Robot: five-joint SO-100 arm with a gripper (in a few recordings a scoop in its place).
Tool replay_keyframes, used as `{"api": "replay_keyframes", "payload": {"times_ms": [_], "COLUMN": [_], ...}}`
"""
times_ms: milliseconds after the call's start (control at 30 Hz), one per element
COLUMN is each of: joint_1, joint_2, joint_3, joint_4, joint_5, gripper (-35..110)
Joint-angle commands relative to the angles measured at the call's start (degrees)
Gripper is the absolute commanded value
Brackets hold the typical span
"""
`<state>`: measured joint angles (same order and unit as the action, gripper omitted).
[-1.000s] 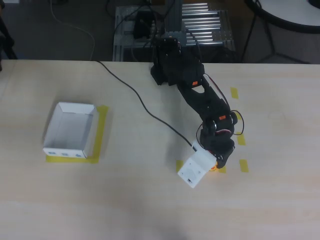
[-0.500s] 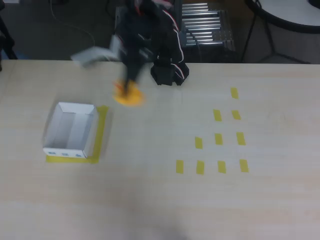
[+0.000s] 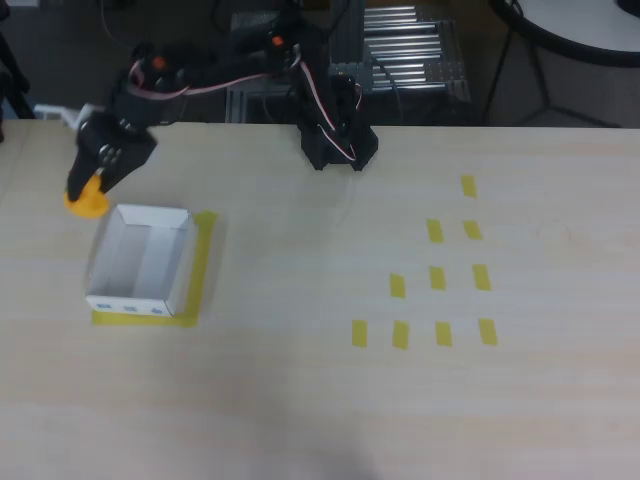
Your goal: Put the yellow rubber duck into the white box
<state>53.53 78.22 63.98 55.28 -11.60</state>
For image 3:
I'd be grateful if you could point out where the yellow rubber duck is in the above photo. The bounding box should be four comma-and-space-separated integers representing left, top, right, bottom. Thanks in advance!
62, 174, 109, 221

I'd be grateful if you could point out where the white cardboard box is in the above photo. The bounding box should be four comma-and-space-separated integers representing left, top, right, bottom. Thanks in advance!
84, 203, 198, 319

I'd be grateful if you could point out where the long yellow tape strip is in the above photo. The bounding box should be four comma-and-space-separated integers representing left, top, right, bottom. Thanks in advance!
175, 210, 219, 327
90, 309, 202, 330

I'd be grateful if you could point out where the dark stand leg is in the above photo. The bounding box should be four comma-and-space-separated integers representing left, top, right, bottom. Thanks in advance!
0, 29, 37, 121

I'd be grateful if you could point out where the silver metal roller rack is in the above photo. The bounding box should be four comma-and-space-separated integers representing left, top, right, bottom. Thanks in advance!
225, 4, 472, 124

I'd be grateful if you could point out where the round white table top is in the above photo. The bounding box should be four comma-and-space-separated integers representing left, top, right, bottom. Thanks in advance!
488, 0, 640, 65

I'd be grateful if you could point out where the white plastic bracket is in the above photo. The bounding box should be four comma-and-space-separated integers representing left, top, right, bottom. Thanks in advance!
60, 102, 97, 132

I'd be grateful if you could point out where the black power cable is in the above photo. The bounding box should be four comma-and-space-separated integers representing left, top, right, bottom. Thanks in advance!
261, 92, 302, 126

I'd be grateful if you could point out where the red white servo cable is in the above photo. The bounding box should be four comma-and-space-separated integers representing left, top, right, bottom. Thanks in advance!
292, 47, 364, 162

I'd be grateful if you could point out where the black aluminium frame post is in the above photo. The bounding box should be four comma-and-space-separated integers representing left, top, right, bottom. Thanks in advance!
328, 0, 368, 96

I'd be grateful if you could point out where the black table leg frame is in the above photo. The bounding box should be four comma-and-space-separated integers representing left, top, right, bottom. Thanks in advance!
480, 27, 624, 129

